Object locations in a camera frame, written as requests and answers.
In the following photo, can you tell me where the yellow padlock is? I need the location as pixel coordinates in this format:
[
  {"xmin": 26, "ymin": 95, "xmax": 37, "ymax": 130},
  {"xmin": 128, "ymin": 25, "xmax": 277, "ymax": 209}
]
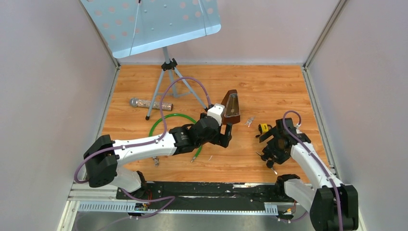
[{"xmin": 258, "ymin": 123, "xmax": 272, "ymax": 135}]

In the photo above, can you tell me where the black padlock with keys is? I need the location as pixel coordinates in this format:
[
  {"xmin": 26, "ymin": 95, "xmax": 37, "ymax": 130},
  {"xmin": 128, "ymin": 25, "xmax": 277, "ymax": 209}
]
[{"xmin": 256, "ymin": 152, "xmax": 278, "ymax": 175}]

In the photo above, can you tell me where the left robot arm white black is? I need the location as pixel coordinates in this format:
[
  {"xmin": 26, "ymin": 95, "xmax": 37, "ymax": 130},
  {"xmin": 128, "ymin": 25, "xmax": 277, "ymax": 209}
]
[{"xmin": 84, "ymin": 115, "xmax": 232, "ymax": 199}]

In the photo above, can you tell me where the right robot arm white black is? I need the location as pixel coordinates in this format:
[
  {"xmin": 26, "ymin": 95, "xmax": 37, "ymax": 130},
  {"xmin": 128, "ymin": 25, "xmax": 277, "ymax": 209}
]
[{"xmin": 256, "ymin": 118, "xmax": 359, "ymax": 231}]

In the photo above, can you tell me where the brown wooden metronome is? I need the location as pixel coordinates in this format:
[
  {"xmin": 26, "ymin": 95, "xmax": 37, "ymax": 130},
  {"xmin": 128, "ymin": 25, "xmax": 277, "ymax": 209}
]
[{"xmin": 221, "ymin": 89, "xmax": 241, "ymax": 125}]

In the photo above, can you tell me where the glittery silver microphone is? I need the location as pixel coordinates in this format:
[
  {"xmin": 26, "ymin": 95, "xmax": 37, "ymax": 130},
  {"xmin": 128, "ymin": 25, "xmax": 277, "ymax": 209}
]
[{"xmin": 129, "ymin": 98, "xmax": 173, "ymax": 111}]

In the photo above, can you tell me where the light blue music stand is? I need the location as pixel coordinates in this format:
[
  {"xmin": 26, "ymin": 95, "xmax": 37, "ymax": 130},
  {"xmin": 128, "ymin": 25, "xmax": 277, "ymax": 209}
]
[{"xmin": 81, "ymin": 0, "xmax": 221, "ymax": 101}]

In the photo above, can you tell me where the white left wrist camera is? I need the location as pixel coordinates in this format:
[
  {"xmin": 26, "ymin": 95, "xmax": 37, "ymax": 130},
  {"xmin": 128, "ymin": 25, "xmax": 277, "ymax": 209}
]
[{"xmin": 207, "ymin": 103, "xmax": 225, "ymax": 126}]

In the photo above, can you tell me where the green cable lock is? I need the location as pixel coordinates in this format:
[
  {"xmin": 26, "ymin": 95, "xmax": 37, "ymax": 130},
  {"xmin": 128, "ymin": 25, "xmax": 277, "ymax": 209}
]
[{"xmin": 149, "ymin": 113, "xmax": 202, "ymax": 167}]

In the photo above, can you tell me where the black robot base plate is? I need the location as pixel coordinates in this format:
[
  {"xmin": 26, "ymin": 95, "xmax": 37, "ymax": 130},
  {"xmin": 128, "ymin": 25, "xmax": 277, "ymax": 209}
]
[{"xmin": 132, "ymin": 181, "xmax": 294, "ymax": 211}]

